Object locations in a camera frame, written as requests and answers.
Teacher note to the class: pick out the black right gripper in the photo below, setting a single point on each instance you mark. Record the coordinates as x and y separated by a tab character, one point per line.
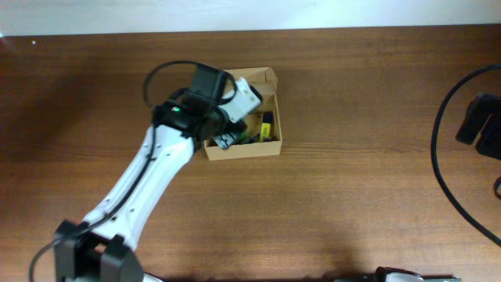
477	122

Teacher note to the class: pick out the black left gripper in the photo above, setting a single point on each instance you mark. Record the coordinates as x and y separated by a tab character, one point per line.
228	138

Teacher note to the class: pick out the green tape roll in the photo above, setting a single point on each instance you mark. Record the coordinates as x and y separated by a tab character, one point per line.
244	138

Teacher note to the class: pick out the yellow highlighter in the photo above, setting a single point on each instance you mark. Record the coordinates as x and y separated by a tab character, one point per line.
266	127

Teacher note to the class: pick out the cardboard box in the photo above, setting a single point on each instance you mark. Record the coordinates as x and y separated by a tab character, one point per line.
265	81

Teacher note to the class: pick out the black pen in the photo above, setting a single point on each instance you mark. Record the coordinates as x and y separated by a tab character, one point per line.
253	139

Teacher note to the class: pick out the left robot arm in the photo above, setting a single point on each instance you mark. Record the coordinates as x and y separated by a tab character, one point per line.
102	247

